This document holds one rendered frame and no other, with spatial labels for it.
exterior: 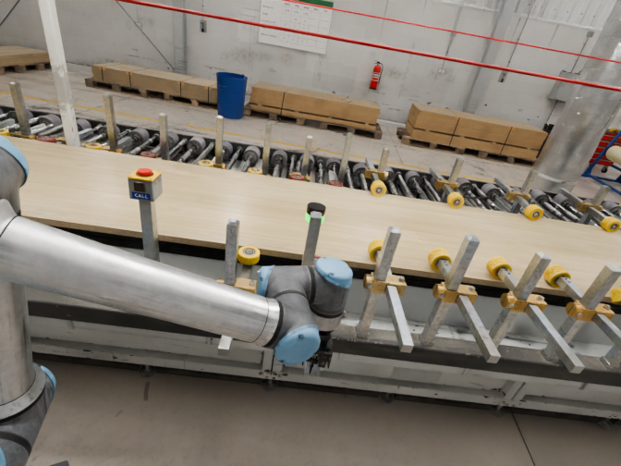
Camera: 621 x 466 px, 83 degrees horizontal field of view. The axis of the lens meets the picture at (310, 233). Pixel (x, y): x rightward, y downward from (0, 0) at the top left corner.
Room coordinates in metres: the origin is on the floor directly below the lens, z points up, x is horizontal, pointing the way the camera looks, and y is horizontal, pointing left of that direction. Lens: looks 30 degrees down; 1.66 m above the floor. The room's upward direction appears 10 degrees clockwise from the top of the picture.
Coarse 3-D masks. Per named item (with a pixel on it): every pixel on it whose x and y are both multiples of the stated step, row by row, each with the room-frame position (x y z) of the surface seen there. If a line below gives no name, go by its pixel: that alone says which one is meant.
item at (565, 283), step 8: (560, 280) 1.20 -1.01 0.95; (568, 280) 1.20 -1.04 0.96; (568, 288) 1.15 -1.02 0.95; (576, 288) 1.14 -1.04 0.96; (576, 296) 1.11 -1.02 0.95; (592, 320) 1.00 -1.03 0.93; (600, 320) 0.98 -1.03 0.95; (608, 320) 0.98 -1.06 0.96; (608, 328) 0.94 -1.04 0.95; (616, 328) 0.94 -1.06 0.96; (608, 336) 0.93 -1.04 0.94; (616, 336) 0.91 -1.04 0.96; (616, 344) 0.89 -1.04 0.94
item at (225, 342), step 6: (246, 264) 1.05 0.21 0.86; (252, 264) 1.08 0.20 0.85; (246, 270) 1.02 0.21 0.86; (240, 276) 0.98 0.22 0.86; (246, 276) 0.99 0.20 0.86; (222, 336) 0.70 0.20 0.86; (222, 342) 0.68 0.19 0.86; (228, 342) 0.68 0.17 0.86; (222, 348) 0.66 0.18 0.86; (228, 348) 0.67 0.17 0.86; (222, 354) 0.66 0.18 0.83; (228, 354) 0.66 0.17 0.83
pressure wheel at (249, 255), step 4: (240, 248) 1.09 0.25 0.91; (244, 248) 1.09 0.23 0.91; (248, 248) 1.10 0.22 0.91; (252, 248) 1.10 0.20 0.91; (256, 248) 1.10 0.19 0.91; (240, 252) 1.06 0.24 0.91; (244, 252) 1.06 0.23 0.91; (248, 252) 1.07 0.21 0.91; (252, 252) 1.07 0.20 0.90; (256, 252) 1.07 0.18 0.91; (240, 256) 1.04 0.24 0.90; (244, 256) 1.04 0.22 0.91; (248, 256) 1.04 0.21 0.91; (252, 256) 1.05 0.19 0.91; (256, 256) 1.05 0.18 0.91; (240, 260) 1.04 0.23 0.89; (244, 260) 1.03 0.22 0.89; (248, 260) 1.03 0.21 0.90; (252, 260) 1.04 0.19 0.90; (256, 260) 1.05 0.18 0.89; (248, 264) 1.03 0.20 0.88
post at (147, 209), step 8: (144, 208) 0.90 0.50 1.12; (152, 208) 0.91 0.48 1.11; (144, 216) 0.90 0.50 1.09; (152, 216) 0.91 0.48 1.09; (144, 224) 0.90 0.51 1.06; (152, 224) 0.90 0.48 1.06; (144, 232) 0.90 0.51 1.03; (152, 232) 0.90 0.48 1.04; (144, 240) 0.90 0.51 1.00; (152, 240) 0.90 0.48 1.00; (144, 248) 0.90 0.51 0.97; (152, 248) 0.90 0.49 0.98; (144, 256) 0.90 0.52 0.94; (152, 256) 0.90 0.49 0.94
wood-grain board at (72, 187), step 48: (48, 144) 1.72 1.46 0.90; (48, 192) 1.24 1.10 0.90; (96, 192) 1.31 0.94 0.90; (192, 192) 1.47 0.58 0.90; (240, 192) 1.57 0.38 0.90; (288, 192) 1.67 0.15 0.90; (336, 192) 1.78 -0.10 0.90; (192, 240) 1.10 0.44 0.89; (240, 240) 1.14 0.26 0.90; (288, 240) 1.21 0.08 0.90; (336, 240) 1.28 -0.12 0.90; (432, 240) 1.43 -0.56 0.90; (480, 240) 1.52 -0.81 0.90; (528, 240) 1.62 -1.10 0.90; (576, 240) 1.73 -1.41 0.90
